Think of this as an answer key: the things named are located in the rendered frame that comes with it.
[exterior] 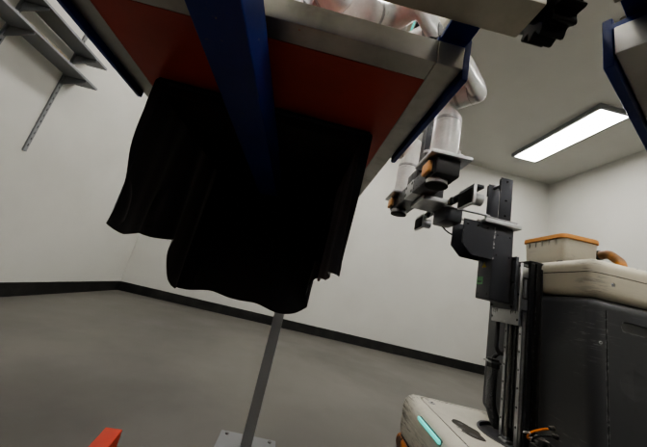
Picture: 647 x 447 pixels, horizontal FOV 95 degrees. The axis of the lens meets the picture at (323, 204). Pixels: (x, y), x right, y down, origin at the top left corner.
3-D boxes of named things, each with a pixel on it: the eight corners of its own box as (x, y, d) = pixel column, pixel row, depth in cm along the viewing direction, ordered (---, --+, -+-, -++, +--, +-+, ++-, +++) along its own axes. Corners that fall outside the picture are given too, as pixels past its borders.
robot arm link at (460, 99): (438, 133, 116) (443, 98, 120) (474, 125, 106) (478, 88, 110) (427, 120, 110) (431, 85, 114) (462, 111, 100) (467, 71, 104)
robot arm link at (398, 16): (407, 66, 100) (451, 47, 89) (369, 64, 86) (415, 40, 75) (398, 16, 98) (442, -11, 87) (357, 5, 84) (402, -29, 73)
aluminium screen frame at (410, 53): (204, 169, 114) (208, 160, 115) (351, 206, 116) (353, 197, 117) (30, -50, 38) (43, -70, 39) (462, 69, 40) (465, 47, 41)
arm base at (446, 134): (458, 174, 110) (463, 138, 114) (478, 161, 98) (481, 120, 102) (418, 165, 111) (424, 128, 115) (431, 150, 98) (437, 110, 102)
